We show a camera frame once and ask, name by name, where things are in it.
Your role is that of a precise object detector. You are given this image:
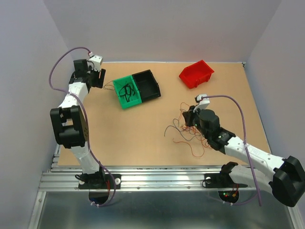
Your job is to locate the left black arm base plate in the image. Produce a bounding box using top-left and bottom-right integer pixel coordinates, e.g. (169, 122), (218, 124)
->
(78, 174), (122, 190)

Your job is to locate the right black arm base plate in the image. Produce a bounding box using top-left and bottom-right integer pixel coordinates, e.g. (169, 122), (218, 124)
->
(202, 173), (248, 188)

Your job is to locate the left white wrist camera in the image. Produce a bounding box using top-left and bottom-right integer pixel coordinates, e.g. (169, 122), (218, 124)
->
(89, 55), (103, 72)

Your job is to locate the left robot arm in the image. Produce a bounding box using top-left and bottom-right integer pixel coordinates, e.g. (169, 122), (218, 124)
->
(50, 55), (106, 189)

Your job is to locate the black plastic bin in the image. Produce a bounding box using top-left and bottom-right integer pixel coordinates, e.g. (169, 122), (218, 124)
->
(132, 70), (161, 103)

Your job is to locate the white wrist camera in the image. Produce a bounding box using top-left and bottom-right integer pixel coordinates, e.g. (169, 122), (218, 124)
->
(89, 55), (103, 72)
(193, 94), (210, 113)

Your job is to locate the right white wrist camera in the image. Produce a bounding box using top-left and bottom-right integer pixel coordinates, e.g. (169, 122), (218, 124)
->
(193, 94), (210, 113)

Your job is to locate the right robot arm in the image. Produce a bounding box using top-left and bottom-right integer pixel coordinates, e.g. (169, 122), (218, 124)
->
(183, 106), (305, 207)

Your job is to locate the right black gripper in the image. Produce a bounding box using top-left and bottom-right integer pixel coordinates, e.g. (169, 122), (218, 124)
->
(183, 104), (209, 139)

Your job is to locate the red plastic bin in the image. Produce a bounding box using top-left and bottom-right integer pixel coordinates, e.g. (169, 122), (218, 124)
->
(179, 60), (214, 89)

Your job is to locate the aluminium rail frame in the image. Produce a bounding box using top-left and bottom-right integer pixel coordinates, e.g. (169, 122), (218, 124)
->
(26, 62), (305, 229)

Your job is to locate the green plastic bin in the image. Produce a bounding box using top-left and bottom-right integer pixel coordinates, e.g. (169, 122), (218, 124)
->
(113, 75), (142, 109)

